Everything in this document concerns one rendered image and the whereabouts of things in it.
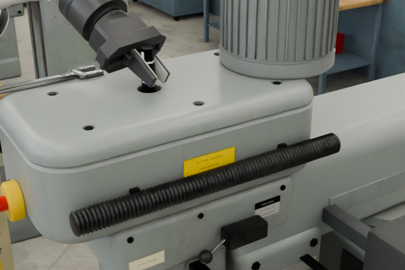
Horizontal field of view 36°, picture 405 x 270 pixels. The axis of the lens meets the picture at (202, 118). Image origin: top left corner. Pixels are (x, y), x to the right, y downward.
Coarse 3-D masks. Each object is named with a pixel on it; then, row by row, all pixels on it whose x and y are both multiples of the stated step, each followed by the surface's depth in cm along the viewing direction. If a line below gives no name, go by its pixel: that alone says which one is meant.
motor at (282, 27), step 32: (224, 0) 102; (256, 0) 95; (288, 0) 94; (320, 0) 96; (224, 32) 103; (256, 32) 98; (288, 32) 96; (320, 32) 99; (224, 64) 105; (256, 64) 99; (288, 64) 99; (320, 64) 101
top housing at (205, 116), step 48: (48, 96) 94; (96, 96) 93; (144, 96) 93; (192, 96) 93; (240, 96) 93; (288, 96) 96; (48, 144) 80; (96, 144) 81; (144, 144) 84; (192, 144) 88; (240, 144) 93; (288, 144) 99; (48, 192) 81; (96, 192) 83
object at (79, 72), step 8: (72, 72) 101; (80, 72) 101; (88, 72) 101; (96, 72) 101; (32, 80) 98; (40, 80) 98; (48, 80) 98; (56, 80) 99; (64, 80) 99; (0, 88) 95; (8, 88) 95; (16, 88) 95; (24, 88) 96
